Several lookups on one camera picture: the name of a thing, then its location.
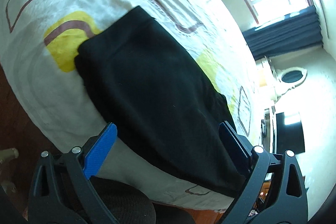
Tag black pants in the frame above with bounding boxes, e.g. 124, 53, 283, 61
75, 7, 244, 197

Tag black flat screen television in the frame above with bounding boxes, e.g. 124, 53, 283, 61
276, 112, 305, 155

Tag white oval vanity mirror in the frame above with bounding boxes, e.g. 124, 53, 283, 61
273, 67, 307, 97

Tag right dark blue curtain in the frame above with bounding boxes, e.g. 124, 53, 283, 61
243, 6, 323, 60

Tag patterned white bed sheet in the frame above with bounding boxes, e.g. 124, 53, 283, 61
0, 0, 266, 212

